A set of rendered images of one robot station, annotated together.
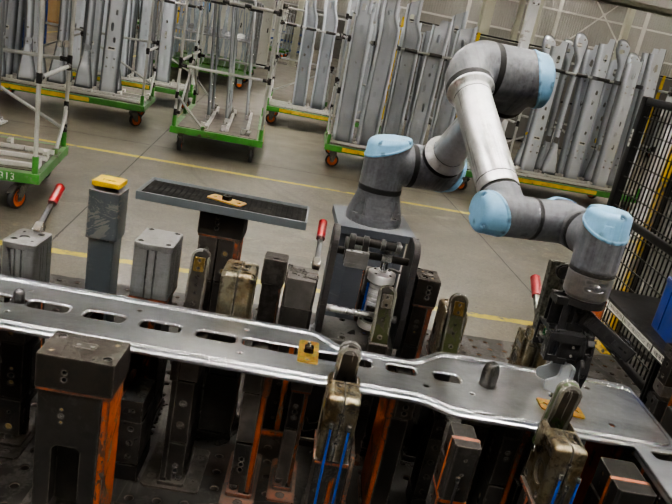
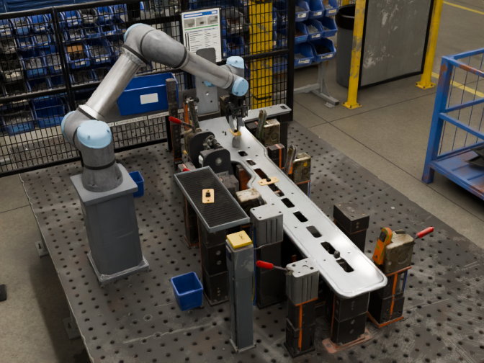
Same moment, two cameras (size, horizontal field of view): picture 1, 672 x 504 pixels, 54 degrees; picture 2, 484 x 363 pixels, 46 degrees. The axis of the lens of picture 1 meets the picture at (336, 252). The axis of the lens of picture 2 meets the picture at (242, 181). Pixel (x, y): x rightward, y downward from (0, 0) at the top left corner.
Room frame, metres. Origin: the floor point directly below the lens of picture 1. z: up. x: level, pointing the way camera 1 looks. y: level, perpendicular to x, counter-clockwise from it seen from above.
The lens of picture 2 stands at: (1.85, 1.83, 2.22)
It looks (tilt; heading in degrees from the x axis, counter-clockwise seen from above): 32 degrees down; 251
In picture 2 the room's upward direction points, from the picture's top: 2 degrees counter-clockwise
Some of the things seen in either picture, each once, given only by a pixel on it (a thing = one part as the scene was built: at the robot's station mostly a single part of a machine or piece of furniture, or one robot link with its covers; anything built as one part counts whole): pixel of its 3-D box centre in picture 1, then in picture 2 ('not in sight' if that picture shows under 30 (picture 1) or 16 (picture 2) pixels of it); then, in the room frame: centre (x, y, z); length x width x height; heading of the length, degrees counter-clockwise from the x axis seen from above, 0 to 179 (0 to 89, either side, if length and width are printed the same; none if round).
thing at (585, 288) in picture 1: (588, 285); not in sight; (1.07, -0.43, 1.24); 0.08 x 0.08 x 0.05
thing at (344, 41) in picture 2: not in sight; (359, 47); (-1.10, -2.93, 0.36); 0.50 x 0.50 x 0.73
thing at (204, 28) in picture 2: not in sight; (201, 37); (1.06, -1.01, 1.30); 0.23 x 0.02 x 0.31; 3
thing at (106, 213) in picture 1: (101, 279); (240, 296); (1.41, 0.52, 0.92); 0.08 x 0.08 x 0.44; 3
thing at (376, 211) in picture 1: (376, 202); (101, 170); (1.74, -0.08, 1.15); 0.15 x 0.15 x 0.10
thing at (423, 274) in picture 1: (406, 361); not in sight; (1.33, -0.20, 0.91); 0.07 x 0.05 x 0.42; 3
